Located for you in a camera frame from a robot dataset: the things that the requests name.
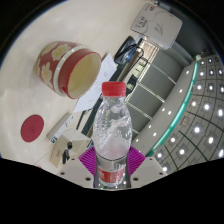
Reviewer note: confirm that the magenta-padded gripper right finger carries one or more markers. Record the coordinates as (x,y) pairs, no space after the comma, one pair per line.
(146,168)

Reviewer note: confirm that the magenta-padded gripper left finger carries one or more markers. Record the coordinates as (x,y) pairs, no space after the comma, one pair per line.
(78,170)

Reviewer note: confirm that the clear red-capped water bottle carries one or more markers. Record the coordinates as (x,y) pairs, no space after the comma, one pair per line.
(112,133)

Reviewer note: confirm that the white remote control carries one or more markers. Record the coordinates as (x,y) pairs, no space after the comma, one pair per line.
(60,128)

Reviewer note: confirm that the flat round red coaster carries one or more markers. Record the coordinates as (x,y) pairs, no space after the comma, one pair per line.
(32,128)

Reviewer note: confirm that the recessed ceiling lights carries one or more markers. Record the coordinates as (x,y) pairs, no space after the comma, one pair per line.
(206,106)

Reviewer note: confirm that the red floral cup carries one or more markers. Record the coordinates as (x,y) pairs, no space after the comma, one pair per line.
(63,66)

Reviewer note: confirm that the black desk phone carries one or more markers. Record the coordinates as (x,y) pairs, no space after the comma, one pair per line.
(126,50)

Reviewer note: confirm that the white printed paper bag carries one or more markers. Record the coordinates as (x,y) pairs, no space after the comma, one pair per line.
(156,25)

